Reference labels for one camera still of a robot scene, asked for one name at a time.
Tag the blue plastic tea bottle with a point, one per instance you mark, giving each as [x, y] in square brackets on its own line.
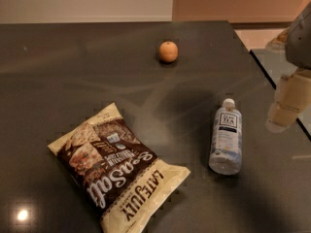
[226, 146]

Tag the orange fruit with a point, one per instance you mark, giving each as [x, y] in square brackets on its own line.
[168, 52]

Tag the brown chip bag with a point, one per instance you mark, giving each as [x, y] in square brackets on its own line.
[125, 180]

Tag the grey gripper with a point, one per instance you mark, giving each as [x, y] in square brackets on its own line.
[299, 43]

